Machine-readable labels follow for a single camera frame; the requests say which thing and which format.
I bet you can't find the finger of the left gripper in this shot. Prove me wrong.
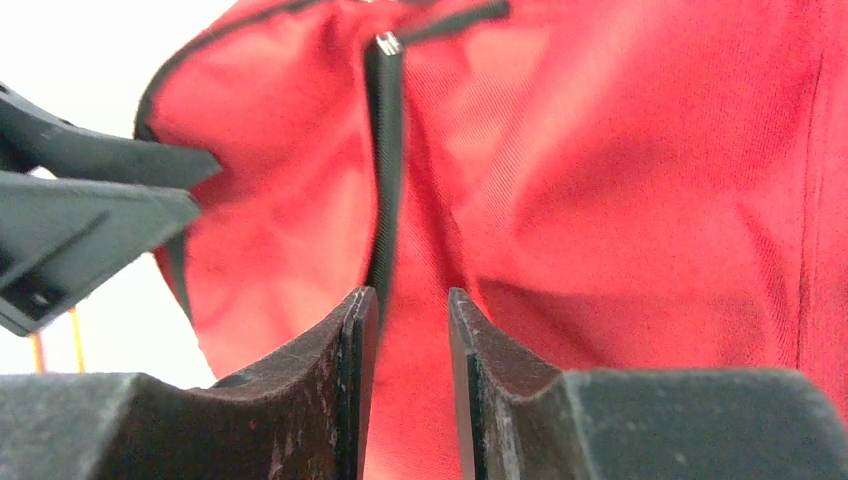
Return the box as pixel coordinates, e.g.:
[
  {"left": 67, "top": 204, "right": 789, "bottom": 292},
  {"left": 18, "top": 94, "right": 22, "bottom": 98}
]
[
  {"left": 1, "top": 173, "right": 200, "bottom": 336},
  {"left": 1, "top": 85, "right": 221, "bottom": 189}
]

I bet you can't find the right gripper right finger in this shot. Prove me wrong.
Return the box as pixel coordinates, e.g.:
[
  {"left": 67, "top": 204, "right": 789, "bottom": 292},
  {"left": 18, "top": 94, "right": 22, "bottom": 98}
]
[{"left": 448, "top": 288, "right": 847, "bottom": 479}]

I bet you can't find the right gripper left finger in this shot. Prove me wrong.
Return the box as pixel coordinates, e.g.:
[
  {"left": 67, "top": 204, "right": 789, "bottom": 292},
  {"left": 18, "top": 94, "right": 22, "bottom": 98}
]
[{"left": 1, "top": 288, "right": 378, "bottom": 479}]

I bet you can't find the red backpack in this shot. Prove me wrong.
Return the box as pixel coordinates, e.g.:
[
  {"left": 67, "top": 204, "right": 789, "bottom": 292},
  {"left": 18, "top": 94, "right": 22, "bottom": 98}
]
[{"left": 135, "top": 1, "right": 847, "bottom": 479}]

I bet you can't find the wooden rack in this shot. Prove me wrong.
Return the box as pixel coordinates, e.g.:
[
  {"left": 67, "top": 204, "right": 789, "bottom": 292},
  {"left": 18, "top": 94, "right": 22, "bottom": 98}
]
[{"left": 29, "top": 308, "right": 86, "bottom": 374}]

